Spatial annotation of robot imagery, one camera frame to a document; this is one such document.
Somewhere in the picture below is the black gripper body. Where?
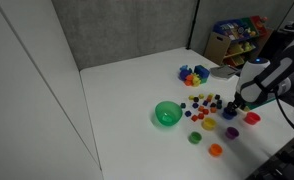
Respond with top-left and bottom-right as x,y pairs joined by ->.
232,91 -> 248,109

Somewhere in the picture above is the red bowl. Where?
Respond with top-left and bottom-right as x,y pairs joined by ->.
243,111 -> 262,126

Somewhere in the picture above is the small yellow bowl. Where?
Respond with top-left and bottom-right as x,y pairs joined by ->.
201,116 -> 218,131

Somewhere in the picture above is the purple bowl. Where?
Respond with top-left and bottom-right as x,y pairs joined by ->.
224,126 -> 240,141

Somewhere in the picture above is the orange bowl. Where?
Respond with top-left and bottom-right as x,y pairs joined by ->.
208,143 -> 224,158

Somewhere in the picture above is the small green bowl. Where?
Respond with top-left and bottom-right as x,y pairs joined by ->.
188,130 -> 203,145

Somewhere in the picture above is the large green bowl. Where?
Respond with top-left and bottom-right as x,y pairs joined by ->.
154,100 -> 184,128

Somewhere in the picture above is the grey mounting plate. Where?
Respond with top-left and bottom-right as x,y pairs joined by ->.
209,64 -> 242,81

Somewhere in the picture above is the yellow toy figure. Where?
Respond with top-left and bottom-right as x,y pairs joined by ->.
190,73 -> 202,88

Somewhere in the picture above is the blue toy block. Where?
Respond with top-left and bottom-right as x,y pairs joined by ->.
193,64 -> 211,80

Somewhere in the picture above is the orange toy piece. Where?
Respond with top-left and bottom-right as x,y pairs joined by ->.
183,74 -> 195,87

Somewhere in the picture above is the yellow storage bin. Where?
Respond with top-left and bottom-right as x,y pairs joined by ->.
226,41 -> 257,56

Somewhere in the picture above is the purple toy piece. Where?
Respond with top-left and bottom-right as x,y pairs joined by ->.
179,69 -> 192,81

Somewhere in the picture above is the wooden toy shelf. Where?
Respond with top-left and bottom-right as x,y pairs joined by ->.
203,14 -> 275,70

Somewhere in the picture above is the blue storage bin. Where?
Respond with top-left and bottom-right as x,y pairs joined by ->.
213,19 -> 247,42

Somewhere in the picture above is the green storage bin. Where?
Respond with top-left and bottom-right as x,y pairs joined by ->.
239,17 -> 260,36

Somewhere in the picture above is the red storage bin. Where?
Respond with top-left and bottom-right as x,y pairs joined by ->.
249,15 -> 272,33

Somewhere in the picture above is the black vertical pole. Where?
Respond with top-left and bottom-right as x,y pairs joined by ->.
185,0 -> 202,51

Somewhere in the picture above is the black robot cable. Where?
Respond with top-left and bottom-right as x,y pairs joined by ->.
273,91 -> 294,144

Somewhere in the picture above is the black equipment frame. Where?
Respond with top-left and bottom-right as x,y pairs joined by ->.
245,131 -> 294,180

